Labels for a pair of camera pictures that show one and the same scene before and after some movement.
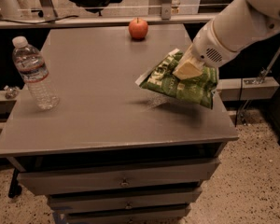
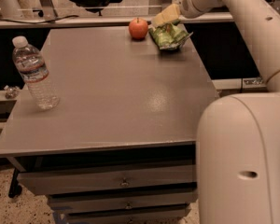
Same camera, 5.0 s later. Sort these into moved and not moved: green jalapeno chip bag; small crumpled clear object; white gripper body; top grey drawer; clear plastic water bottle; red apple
Moved: white gripper body; green jalapeno chip bag
Not moved: top grey drawer; small crumpled clear object; clear plastic water bottle; red apple
